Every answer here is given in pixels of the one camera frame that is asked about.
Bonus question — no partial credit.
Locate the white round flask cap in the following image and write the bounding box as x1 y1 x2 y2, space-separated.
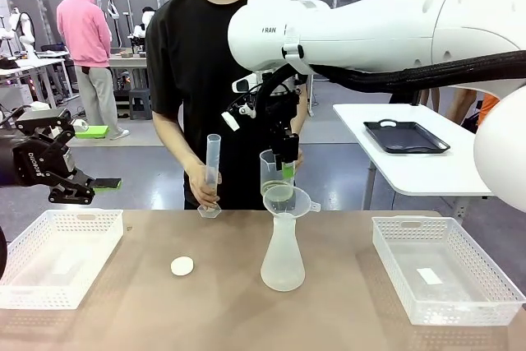
170 256 195 277

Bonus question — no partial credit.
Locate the person's right hand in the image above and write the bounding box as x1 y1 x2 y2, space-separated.
187 161 223 215

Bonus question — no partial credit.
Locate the person's left forearm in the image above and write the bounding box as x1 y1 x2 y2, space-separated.
296 112 309 153

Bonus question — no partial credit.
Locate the clear plastic beaker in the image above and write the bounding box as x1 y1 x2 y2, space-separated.
258 149 297 201

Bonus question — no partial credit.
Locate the white side table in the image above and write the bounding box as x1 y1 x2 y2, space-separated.
331 102 494 212

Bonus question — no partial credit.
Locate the black cable sleeve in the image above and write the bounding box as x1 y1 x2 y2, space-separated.
0 225 8 280

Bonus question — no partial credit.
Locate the person's right forearm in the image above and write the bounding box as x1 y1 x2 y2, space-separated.
152 110 206 182

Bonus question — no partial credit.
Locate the grey plastic stool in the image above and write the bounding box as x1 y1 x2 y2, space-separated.
128 87 154 121

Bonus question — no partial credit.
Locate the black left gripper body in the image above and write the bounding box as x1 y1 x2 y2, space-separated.
0 136 78 187

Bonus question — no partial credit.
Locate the translucent plastic funnel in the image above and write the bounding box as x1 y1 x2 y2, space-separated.
262 185 321 221

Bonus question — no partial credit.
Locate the white background desk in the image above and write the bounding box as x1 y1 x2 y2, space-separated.
0 57 69 109

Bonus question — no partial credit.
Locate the black plastic tray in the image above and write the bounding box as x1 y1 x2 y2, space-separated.
362 118 451 155

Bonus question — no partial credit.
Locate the black braided cable bundle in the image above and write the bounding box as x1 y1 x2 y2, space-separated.
256 49 526 122

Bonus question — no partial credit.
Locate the orange garment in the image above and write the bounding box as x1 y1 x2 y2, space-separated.
478 94 501 126

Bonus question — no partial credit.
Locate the white and black robot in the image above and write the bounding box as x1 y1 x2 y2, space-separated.
130 6 156 50

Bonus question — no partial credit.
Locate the person in pink hoodie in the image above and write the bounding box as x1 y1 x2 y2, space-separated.
56 0 132 141

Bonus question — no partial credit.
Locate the white label sticker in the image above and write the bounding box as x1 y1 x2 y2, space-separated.
416 267 444 285

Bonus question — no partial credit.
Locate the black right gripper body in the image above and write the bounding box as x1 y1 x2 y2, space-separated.
265 91 300 138

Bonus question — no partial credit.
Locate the white perforated plastic basket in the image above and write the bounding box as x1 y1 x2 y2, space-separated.
0 209 125 311
371 215 526 326

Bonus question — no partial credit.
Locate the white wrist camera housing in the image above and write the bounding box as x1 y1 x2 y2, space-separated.
232 74 259 94

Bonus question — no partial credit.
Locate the person in black t-shirt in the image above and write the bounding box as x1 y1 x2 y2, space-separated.
145 0 317 210

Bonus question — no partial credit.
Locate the clear plastic graduated cylinder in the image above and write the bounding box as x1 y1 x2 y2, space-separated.
196 133 223 219

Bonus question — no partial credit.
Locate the white background workbench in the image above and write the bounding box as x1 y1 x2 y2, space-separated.
107 51 149 93

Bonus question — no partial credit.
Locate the translucent plastic conical flask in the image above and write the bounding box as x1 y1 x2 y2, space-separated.
260 213 307 293

